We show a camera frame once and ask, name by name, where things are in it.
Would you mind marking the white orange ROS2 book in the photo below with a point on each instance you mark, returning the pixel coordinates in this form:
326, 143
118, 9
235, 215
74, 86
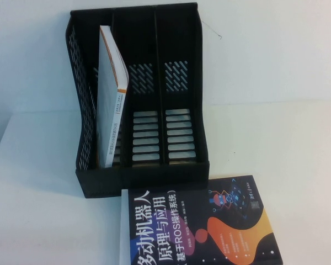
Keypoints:
107, 110

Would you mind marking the black plastic book stand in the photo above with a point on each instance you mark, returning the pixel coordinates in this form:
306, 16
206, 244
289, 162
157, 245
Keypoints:
160, 91

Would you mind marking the dark colourful robot book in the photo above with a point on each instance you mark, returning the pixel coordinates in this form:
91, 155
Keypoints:
198, 226

